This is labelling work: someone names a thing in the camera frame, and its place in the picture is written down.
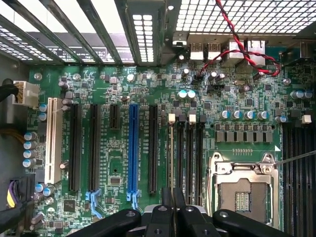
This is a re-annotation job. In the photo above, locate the large silver port block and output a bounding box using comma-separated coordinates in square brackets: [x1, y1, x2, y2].
[246, 39, 267, 67]
[228, 40, 246, 68]

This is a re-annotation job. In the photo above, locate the long blue expansion slot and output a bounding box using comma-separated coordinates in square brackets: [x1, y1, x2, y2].
[126, 103, 142, 209]

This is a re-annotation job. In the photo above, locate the silver USB port block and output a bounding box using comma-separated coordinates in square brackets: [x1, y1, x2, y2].
[189, 41, 205, 62]
[207, 41, 222, 62]

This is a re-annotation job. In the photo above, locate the grey metal PC case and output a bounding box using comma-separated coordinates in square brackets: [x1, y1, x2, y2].
[0, 0, 316, 237]

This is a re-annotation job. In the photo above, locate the silver CPU socket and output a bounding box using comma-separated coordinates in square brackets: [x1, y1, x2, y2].
[208, 151, 282, 229]

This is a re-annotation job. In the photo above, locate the short black expansion slot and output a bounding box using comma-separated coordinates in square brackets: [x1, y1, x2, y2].
[109, 104, 121, 131]

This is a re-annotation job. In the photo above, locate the thin metal locking lever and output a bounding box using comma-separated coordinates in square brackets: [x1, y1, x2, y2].
[256, 150, 316, 169]

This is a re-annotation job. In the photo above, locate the green motherboard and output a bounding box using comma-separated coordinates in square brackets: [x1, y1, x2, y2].
[27, 64, 316, 237]

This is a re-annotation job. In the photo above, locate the white expansion slot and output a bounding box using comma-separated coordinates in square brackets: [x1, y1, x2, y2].
[44, 97, 63, 186]

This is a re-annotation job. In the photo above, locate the long black expansion slot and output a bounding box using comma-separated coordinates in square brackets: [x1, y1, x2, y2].
[148, 104, 159, 195]
[84, 103, 103, 219]
[68, 103, 83, 193]

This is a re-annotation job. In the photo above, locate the white power connector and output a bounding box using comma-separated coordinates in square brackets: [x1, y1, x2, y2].
[12, 80, 40, 109]

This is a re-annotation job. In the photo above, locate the red and black twisted wire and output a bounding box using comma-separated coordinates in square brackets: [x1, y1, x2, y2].
[197, 0, 281, 78]

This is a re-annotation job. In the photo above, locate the black connector with purple wires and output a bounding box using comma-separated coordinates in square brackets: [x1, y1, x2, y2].
[0, 174, 36, 223]

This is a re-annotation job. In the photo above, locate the RAM slot with black latches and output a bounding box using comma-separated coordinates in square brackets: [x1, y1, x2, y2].
[176, 114, 187, 196]
[197, 114, 207, 207]
[291, 110, 301, 237]
[310, 120, 316, 237]

